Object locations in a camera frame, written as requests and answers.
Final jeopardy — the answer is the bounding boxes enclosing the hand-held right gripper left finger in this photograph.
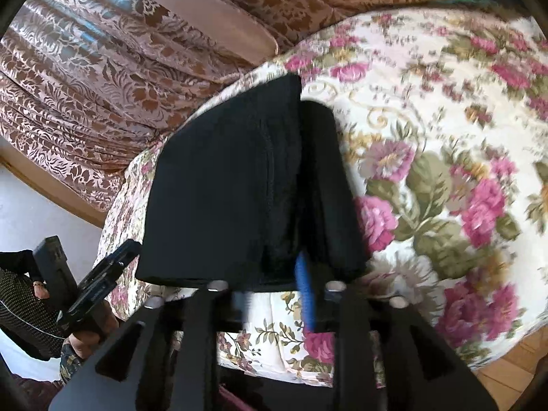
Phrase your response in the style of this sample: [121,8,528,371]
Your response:
[48,280,254,411]

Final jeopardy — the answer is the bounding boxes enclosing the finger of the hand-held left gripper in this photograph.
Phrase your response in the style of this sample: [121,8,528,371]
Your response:
[92,240,143,283]

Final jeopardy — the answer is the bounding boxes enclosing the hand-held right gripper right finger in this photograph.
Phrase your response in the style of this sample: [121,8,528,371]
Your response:
[295,252,499,411]

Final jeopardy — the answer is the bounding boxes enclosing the black pants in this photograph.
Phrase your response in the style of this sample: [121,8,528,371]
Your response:
[135,73,373,294]

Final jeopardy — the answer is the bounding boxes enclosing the person's left forearm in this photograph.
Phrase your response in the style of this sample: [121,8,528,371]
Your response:
[58,338,88,386]

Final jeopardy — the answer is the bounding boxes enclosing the person's left hand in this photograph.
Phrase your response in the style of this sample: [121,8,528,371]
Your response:
[71,308,118,356]

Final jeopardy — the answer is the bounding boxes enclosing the person's black dotted garment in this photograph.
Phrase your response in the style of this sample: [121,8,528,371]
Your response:
[0,250,65,360]

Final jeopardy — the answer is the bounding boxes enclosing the wooden trim board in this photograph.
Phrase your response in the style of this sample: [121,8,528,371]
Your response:
[0,139,108,228]

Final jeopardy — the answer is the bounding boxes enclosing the brown floral curtain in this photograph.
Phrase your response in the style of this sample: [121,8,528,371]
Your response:
[0,0,514,212]

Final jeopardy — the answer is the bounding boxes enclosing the floral bedspread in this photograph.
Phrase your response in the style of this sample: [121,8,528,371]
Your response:
[96,6,548,388]

